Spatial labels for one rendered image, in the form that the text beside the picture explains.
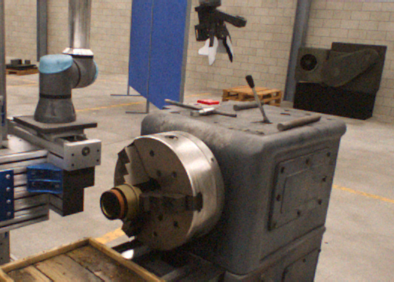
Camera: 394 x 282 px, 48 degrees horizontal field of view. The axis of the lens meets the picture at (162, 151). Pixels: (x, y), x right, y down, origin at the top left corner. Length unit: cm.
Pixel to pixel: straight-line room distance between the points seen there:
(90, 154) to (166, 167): 48
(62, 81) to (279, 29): 1041
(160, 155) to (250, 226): 31
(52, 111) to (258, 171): 79
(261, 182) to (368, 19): 1007
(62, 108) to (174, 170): 62
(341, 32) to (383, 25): 87
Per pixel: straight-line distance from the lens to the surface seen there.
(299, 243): 156
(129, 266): 123
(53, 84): 161
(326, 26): 1142
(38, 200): 166
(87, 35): 174
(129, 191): 112
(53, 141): 161
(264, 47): 1195
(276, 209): 136
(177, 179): 113
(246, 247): 127
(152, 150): 117
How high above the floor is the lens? 151
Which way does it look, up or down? 15 degrees down
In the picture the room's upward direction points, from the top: 4 degrees clockwise
